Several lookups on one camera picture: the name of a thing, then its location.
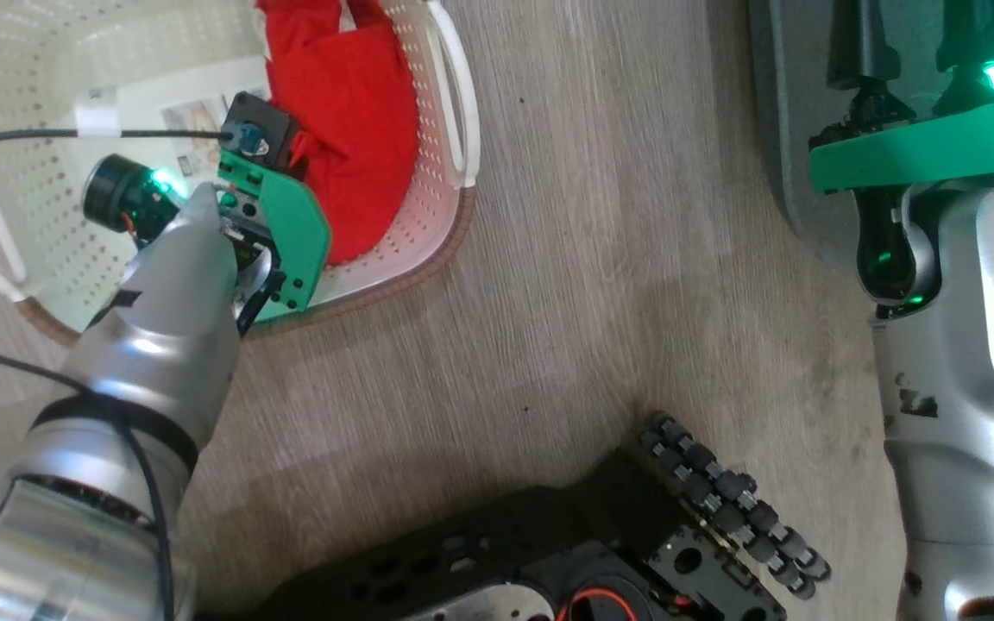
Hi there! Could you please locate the black camera cable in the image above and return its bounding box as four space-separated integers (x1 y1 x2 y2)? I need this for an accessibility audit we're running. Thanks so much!
0 127 236 159

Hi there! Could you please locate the white cable tag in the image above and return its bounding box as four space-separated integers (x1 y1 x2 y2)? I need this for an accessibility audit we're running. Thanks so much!
75 104 123 140

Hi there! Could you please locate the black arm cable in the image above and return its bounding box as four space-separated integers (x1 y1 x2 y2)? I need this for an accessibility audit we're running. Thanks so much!
0 329 175 621

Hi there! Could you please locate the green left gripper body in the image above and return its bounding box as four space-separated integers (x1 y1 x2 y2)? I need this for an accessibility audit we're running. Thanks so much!
216 151 332 325

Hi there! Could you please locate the red cloth garment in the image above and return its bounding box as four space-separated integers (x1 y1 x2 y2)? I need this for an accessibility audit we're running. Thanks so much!
253 0 421 267

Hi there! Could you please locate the printed paper label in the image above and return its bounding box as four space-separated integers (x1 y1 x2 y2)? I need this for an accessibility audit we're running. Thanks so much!
113 56 274 186

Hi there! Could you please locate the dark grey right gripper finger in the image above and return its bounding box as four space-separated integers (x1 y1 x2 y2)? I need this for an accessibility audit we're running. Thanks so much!
826 0 903 92
934 0 994 115

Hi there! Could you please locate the black mecanum wheel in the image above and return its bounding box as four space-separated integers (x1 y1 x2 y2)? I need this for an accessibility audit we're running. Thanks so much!
639 413 834 602

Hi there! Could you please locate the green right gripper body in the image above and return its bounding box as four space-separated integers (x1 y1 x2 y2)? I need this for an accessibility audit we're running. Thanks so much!
809 85 994 193

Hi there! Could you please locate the white perforated laundry basket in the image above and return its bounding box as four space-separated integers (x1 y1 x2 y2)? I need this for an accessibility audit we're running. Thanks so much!
0 0 481 347

